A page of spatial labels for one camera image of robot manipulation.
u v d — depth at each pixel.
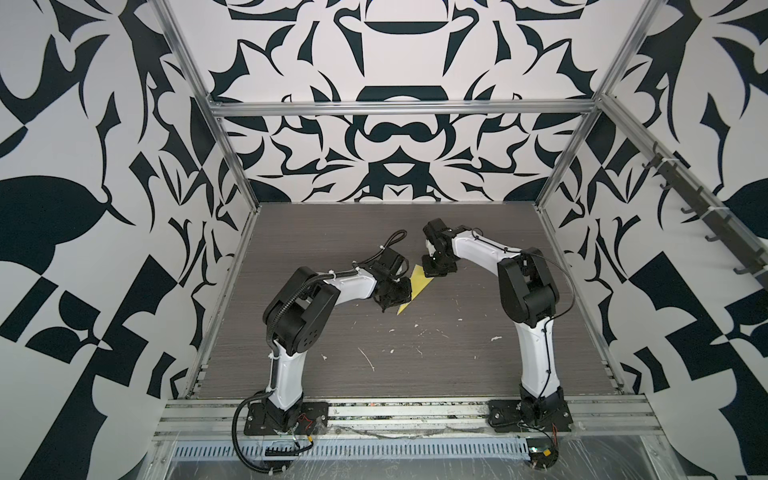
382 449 0.65
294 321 0.50
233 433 0.69
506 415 0.74
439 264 0.89
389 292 0.81
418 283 0.99
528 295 0.56
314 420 0.74
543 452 0.71
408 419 0.76
